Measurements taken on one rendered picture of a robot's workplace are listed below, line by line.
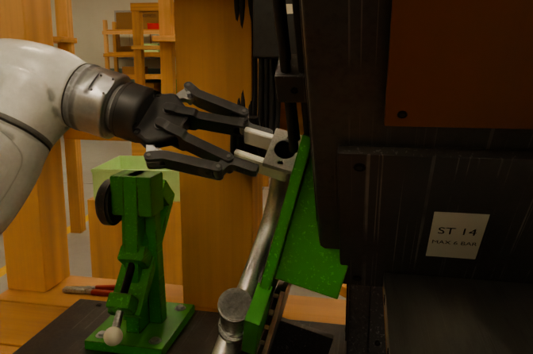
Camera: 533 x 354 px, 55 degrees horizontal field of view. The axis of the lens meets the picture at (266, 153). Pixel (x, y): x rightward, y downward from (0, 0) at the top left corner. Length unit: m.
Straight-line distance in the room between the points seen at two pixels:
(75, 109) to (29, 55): 0.09
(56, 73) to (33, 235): 0.51
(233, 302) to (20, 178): 0.30
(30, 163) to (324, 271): 0.38
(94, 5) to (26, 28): 10.65
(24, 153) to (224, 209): 0.39
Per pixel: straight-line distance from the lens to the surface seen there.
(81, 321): 0.99
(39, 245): 1.13
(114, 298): 0.83
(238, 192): 0.92
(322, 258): 0.54
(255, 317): 0.54
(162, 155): 0.63
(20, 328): 1.04
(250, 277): 0.68
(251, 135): 0.64
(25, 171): 0.69
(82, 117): 0.68
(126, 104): 0.66
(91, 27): 11.72
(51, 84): 0.69
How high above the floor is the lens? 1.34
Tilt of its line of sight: 10 degrees down
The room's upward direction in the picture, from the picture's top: straight up
